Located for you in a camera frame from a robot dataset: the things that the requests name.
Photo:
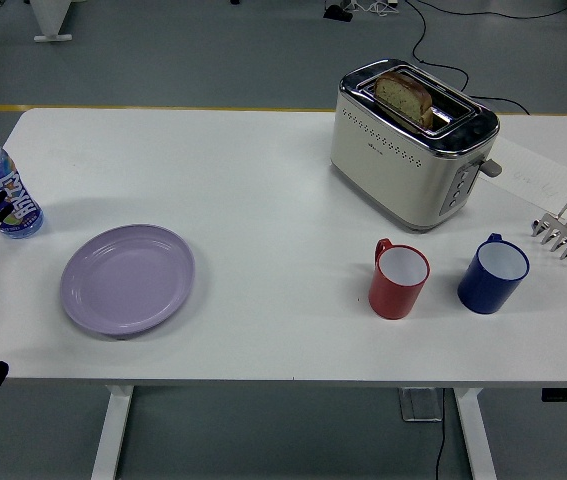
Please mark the purple plate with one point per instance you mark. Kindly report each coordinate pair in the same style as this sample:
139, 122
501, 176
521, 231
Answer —
128, 280

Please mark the blue drink bottle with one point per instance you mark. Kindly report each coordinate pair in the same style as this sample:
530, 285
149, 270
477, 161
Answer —
20, 200

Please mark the white table leg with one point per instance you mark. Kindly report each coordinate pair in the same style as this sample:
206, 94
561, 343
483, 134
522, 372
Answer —
474, 435
113, 430

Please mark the white stand base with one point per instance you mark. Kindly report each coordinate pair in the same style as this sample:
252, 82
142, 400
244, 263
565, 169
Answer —
50, 20

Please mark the red mug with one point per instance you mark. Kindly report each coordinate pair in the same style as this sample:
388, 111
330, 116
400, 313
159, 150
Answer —
393, 297

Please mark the cream steel toaster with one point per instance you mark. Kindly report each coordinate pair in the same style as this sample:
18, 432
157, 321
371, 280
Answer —
393, 170

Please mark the black power adapter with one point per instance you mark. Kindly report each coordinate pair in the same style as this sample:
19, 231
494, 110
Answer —
338, 13

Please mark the bread slice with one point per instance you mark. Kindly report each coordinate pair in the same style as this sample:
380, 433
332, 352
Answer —
403, 95

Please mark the blue mug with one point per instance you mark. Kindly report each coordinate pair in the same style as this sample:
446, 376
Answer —
483, 292

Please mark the white paper sheet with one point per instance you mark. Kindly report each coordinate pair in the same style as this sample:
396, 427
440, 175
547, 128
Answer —
538, 175

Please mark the clear plastic bracket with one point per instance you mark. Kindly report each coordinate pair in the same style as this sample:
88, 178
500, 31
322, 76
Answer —
418, 405

